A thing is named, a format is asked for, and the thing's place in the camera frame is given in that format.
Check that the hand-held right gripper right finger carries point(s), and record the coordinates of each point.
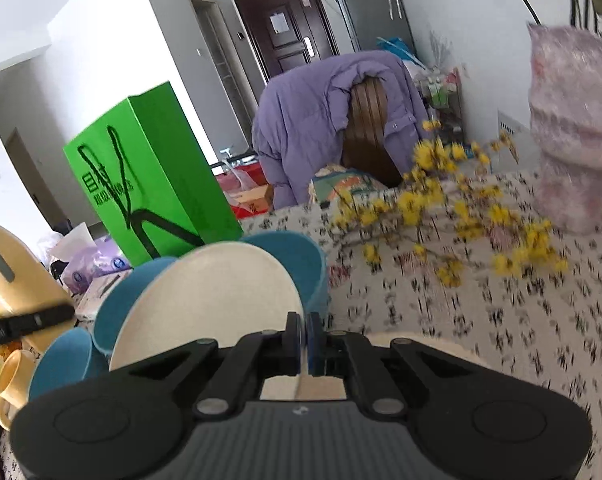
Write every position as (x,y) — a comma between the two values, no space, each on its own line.
(313,347)

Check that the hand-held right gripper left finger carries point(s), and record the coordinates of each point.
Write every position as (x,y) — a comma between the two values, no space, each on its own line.
(295,345)

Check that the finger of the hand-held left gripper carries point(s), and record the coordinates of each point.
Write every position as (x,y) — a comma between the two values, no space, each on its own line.
(41,319)

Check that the blue bowl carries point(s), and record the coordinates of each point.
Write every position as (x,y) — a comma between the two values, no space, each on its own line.
(61,365)
(301,260)
(126,305)

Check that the cream plate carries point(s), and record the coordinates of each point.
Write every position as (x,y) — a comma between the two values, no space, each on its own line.
(206,295)

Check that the yellow thermos jug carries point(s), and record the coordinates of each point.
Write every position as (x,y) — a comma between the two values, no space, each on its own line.
(11,290)

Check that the yellow mug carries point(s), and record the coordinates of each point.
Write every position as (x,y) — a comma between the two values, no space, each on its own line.
(11,375)

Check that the purple tissue packs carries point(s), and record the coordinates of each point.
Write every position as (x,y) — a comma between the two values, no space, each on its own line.
(88,270)

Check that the white plastic bag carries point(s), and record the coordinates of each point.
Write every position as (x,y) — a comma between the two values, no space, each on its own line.
(76,245)

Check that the printed tablecloth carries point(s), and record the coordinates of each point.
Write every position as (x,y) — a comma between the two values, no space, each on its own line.
(431,320)

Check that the patterned sack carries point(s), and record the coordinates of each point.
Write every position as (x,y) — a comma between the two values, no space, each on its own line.
(346,185)

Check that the red box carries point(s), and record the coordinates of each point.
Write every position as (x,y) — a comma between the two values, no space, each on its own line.
(251,177)

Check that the yellow flower branch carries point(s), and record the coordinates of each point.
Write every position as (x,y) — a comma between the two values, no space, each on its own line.
(421,200)

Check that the green paper bag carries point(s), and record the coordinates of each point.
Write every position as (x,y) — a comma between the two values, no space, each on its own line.
(171,170)

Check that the purple padded jacket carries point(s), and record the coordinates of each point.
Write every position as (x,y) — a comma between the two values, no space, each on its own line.
(301,125)

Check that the wooden chair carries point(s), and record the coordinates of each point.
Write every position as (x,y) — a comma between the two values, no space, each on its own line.
(371,130)

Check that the storage rack with bottles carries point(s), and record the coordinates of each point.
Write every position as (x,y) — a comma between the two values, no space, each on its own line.
(441,95)

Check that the dark brown door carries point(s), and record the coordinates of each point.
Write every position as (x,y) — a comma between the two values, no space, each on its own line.
(291,45)

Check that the grey refrigerator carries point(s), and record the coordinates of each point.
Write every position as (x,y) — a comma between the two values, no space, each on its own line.
(376,15)

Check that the pink vase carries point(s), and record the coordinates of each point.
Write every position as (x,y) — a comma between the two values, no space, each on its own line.
(571,120)

